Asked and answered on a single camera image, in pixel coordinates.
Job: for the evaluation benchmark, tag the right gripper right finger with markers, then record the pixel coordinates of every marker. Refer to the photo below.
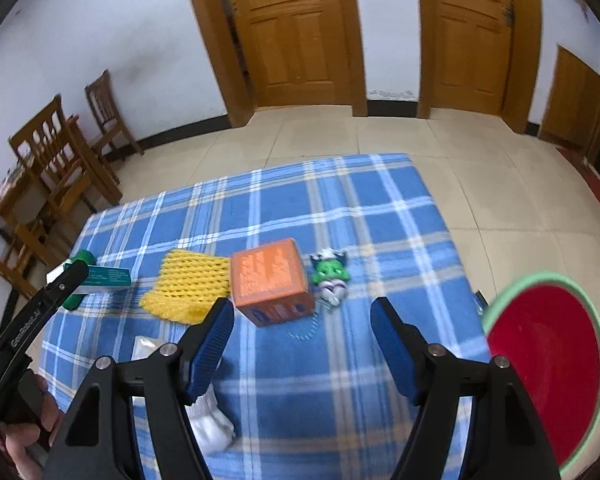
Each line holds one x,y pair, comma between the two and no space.
505,440

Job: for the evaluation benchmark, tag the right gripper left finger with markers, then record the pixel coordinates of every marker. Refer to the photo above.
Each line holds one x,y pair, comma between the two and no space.
97,438

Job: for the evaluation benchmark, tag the white plastic bag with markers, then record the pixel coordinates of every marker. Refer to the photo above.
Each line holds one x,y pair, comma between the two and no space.
213,430

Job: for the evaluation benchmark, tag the teal white box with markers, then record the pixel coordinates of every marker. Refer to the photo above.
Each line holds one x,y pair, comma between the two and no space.
100,280

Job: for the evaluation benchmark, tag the yellow foam net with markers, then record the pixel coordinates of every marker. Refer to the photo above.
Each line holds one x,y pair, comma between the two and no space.
187,286

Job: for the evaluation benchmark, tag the orange cardboard box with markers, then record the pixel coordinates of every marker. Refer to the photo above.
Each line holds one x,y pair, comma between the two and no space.
269,284

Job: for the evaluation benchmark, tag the person's left hand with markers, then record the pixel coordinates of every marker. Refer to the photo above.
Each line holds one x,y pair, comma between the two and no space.
16,438

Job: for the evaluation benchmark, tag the green flower-shaped container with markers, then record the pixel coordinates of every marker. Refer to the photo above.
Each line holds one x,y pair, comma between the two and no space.
78,272

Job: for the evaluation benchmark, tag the red bin green rim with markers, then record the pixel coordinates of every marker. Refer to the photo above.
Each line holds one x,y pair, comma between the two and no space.
549,328

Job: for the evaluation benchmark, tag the wooden chair at left edge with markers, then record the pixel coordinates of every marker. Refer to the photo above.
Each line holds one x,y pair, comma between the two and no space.
17,280

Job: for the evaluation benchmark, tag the wooden dining table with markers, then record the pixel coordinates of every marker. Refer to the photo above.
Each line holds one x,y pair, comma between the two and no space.
26,218

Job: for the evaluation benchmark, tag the blue plaid tablecloth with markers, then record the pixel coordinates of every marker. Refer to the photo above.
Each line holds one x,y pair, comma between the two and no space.
302,378

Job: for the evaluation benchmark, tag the near wooden chair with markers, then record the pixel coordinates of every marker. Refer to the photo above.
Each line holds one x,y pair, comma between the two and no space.
57,158

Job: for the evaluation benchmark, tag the far wooden chair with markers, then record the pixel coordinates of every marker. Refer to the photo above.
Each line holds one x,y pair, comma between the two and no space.
108,119

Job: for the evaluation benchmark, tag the red door mat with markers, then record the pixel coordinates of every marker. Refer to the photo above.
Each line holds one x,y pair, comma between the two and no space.
586,171

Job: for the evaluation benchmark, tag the right wooden door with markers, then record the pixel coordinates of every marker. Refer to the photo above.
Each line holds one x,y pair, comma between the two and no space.
480,56

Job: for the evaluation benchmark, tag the left wooden door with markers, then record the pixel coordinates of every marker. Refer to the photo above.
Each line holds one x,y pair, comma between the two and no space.
282,53

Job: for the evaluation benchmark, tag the green toy figure keychain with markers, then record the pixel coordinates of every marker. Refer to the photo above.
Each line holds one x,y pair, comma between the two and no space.
330,276

